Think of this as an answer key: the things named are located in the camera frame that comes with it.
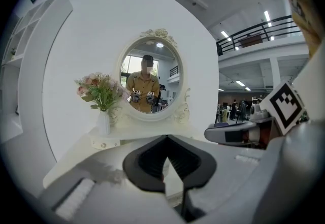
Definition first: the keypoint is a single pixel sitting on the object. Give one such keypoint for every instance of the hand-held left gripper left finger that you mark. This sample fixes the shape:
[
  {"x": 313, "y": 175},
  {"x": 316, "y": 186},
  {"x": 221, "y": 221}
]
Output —
[{"x": 114, "y": 200}]

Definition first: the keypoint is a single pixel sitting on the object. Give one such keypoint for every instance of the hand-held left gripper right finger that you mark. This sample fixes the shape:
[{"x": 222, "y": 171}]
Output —
[{"x": 223, "y": 187}]

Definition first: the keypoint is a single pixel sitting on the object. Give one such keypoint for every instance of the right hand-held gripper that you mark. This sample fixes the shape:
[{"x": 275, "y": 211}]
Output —
[{"x": 287, "y": 106}]

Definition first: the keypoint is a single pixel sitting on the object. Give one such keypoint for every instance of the cream dressing table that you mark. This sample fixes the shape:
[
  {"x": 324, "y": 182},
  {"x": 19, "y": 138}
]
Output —
[{"x": 76, "y": 152}]

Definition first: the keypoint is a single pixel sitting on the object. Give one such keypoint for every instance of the white ribbed vase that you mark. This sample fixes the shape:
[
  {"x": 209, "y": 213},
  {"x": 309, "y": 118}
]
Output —
[{"x": 104, "y": 124}]

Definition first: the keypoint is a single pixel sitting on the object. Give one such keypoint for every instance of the oval cream-framed mirror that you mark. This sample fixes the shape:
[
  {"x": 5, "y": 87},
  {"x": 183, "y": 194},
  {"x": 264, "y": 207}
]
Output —
[{"x": 162, "y": 63}]

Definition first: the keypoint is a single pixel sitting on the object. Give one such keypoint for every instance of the black balcony railing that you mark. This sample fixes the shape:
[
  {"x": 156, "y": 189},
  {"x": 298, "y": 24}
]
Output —
[{"x": 254, "y": 35}]

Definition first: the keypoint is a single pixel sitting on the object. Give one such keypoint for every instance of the pink flower bouquet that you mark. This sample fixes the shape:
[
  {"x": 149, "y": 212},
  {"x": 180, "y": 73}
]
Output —
[{"x": 101, "y": 91}]

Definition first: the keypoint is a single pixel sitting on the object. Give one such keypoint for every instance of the yellow plaid shirt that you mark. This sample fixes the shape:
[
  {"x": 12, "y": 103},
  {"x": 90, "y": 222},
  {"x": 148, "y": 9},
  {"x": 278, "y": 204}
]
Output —
[{"x": 299, "y": 2}]

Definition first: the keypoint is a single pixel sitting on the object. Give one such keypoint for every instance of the small potted plant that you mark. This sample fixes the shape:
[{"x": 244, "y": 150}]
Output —
[{"x": 13, "y": 52}]

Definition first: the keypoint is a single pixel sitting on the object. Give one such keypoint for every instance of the white shelf unit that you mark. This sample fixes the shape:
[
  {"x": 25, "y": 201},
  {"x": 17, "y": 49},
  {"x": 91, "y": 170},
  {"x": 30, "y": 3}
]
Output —
[{"x": 33, "y": 40}]

